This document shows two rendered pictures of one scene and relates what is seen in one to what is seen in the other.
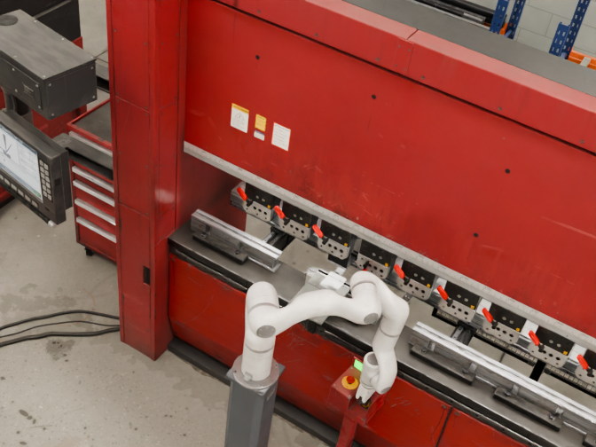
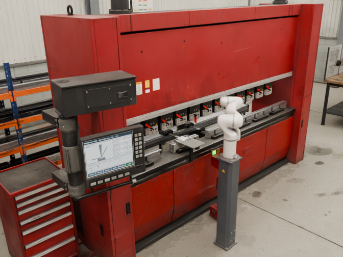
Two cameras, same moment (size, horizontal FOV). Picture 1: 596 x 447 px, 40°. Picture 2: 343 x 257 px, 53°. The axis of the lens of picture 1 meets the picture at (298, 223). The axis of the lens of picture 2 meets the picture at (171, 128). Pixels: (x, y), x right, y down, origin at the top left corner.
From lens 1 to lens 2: 355 cm
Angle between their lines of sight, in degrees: 60
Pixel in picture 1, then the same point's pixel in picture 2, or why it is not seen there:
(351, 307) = (239, 101)
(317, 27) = (164, 22)
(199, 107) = not seen: hidden behind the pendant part
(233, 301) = (159, 183)
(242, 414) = (235, 178)
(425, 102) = (198, 32)
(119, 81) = not seen: hidden behind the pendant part
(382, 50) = (185, 19)
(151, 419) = not seen: outside the picture
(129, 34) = (107, 61)
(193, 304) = (141, 208)
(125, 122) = (108, 119)
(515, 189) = (224, 48)
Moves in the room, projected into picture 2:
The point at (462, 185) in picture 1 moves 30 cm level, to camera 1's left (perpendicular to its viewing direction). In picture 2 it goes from (212, 57) to (204, 62)
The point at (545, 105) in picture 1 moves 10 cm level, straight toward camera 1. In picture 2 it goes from (226, 12) to (235, 12)
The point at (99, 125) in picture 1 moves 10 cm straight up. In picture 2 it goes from (20, 185) to (18, 174)
